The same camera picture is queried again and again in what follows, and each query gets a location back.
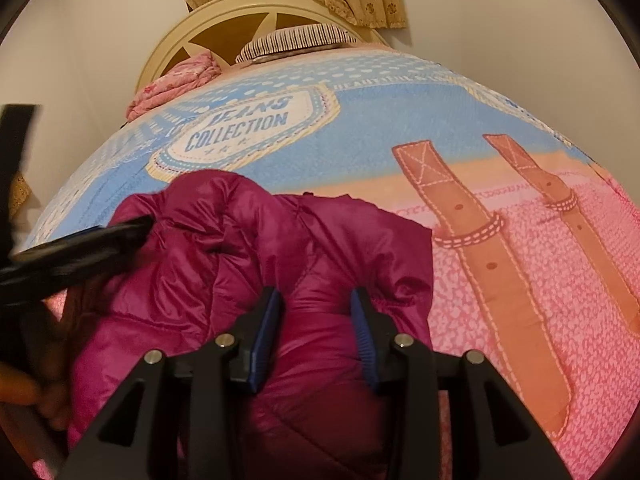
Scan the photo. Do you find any striped pillow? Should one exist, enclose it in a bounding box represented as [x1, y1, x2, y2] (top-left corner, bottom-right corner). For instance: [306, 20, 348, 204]
[235, 22, 360, 65]

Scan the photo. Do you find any pink folded blanket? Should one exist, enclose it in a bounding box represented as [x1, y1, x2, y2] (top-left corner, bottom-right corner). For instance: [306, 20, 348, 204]
[125, 51, 223, 122]

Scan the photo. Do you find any cream wooden headboard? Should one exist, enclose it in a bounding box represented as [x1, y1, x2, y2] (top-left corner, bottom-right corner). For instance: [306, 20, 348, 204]
[135, 0, 391, 93]

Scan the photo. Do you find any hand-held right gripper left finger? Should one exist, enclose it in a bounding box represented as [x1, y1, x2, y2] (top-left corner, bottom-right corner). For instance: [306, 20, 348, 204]
[60, 286, 286, 480]

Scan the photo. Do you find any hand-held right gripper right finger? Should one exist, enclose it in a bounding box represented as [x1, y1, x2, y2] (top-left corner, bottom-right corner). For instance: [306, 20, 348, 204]
[349, 287, 566, 480]

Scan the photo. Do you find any person's left hand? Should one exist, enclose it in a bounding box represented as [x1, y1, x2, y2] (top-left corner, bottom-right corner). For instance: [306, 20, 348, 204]
[0, 362, 71, 433]

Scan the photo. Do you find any maroon puffer jacket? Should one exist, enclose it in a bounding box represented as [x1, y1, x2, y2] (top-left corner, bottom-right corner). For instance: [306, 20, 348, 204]
[65, 169, 436, 480]

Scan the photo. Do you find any printed bed blanket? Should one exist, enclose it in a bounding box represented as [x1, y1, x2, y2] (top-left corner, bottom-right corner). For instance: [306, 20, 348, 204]
[20, 42, 631, 480]

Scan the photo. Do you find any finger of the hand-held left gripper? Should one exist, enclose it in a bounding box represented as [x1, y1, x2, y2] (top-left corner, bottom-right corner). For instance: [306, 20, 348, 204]
[12, 214, 157, 286]

